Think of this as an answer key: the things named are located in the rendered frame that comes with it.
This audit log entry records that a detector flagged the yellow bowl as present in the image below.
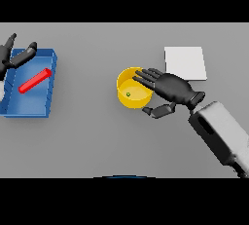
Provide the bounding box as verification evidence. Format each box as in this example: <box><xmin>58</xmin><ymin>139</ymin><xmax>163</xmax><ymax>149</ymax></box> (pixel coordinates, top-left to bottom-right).
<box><xmin>116</xmin><ymin>66</ymin><xmax>154</xmax><ymax>109</ymax></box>

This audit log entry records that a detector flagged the blue tray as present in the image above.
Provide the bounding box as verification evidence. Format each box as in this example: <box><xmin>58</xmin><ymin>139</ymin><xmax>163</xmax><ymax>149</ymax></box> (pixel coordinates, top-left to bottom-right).
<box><xmin>0</xmin><ymin>48</ymin><xmax>58</xmax><ymax>119</ymax></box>

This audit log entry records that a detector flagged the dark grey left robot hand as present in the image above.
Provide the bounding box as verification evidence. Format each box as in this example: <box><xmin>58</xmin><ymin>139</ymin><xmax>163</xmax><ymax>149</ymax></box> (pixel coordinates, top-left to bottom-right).
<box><xmin>0</xmin><ymin>32</ymin><xmax>38</xmax><ymax>82</ymax></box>

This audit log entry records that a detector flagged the pale square measuring scale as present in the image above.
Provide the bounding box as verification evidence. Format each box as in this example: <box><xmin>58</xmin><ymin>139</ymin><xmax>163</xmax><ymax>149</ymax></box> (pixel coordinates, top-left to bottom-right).
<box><xmin>163</xmin><ymin>46</ymin><xmax>208</xmax><ymax>82</ymax></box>

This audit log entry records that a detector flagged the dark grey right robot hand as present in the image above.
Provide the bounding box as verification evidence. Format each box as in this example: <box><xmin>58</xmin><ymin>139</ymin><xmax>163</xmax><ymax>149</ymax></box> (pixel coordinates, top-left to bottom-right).
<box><xmin>132</xmin><ymin>67</ymin><xmax>206</xmax><ymax>120</ymax></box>

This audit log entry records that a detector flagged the red beaker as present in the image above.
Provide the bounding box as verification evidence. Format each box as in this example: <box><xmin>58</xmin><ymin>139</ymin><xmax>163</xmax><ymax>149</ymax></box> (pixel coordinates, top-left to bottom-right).
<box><xmin>18</xmin><ymin>67</ymin><xmax>53</xmax><ymax>94</ymax></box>

